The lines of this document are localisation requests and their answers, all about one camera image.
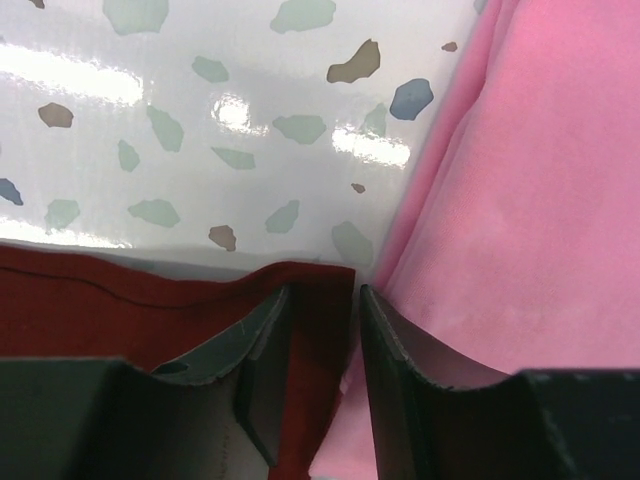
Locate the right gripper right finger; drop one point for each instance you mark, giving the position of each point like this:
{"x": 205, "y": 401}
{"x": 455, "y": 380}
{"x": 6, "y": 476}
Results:
{"x": 438, "y": 415}

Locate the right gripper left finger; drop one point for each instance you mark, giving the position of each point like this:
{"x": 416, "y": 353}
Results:
{"x": 214, "y": 412}

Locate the dark red t shirt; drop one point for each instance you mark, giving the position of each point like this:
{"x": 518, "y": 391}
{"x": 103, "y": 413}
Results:
{"x": 71, "y": 305}

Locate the folded pink t shirt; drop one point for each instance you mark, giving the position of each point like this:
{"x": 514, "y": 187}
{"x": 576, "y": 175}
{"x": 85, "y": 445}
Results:
{"x": 517, "y": 244}

